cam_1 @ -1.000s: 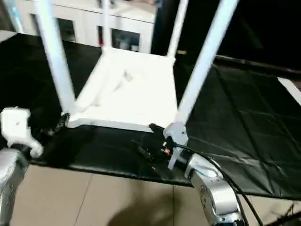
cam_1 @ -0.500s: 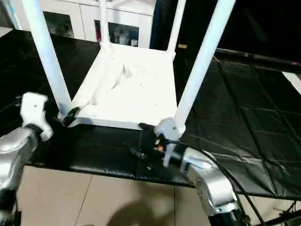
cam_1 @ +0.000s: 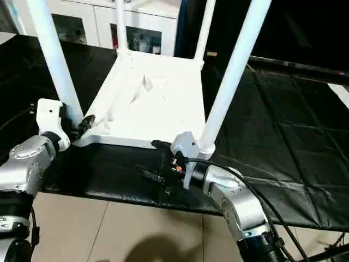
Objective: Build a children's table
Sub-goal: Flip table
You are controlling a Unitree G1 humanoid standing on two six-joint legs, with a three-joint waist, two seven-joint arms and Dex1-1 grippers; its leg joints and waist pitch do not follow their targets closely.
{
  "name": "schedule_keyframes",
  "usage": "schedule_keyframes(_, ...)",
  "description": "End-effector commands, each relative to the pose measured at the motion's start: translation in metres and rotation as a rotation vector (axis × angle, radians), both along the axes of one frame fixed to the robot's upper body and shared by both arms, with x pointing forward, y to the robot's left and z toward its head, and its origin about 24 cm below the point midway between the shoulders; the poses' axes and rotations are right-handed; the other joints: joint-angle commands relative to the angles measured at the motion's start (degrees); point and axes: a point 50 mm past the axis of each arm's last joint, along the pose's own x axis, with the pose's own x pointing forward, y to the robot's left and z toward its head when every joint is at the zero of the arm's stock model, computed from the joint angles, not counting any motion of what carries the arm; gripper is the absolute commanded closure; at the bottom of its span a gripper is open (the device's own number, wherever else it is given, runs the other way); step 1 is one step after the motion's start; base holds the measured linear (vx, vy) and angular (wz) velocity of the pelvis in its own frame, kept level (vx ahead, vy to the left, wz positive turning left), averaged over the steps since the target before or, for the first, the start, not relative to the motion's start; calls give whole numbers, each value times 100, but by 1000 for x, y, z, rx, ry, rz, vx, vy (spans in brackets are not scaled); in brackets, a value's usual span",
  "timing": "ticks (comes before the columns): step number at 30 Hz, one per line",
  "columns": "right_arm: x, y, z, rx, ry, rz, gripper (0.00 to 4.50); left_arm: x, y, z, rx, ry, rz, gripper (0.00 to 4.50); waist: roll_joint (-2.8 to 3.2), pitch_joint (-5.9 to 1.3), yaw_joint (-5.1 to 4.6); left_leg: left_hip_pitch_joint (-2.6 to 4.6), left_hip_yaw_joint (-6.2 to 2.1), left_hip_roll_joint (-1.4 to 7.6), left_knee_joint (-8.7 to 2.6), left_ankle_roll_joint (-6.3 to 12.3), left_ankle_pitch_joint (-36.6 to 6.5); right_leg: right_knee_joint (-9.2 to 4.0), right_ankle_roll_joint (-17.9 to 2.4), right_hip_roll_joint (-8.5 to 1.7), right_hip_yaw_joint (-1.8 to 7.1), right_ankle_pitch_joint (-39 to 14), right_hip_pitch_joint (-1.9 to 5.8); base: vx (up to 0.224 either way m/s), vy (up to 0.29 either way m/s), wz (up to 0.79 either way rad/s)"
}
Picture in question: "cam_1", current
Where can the white plastic table top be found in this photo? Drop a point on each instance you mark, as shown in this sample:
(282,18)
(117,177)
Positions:
(150,95)

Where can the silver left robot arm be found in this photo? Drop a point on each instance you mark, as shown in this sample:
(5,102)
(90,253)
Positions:
(24,163)

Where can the white glass door cabinet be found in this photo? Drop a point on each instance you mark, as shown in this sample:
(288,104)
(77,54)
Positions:
(103,21)

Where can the small yellow label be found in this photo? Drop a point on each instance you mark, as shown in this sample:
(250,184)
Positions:
(211,54)

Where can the light blue plastic pack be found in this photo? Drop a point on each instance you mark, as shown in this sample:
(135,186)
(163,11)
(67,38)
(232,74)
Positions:
(16,16)

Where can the black work mat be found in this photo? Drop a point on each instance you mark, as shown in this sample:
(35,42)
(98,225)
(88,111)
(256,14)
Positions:
(286,136)

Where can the grey curtain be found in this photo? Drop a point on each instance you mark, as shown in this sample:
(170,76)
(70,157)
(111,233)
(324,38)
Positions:
(4,13)

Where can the black box with label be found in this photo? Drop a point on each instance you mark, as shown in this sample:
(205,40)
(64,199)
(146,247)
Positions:
(188,27)

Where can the black tripod stand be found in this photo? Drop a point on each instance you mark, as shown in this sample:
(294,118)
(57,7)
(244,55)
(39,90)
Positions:
(327,252)

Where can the white flat strip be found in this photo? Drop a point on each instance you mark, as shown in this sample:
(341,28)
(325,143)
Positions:
(340,94)

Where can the black long rail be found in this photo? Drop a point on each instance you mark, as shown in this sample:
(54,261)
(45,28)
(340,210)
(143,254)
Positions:
(300,66)

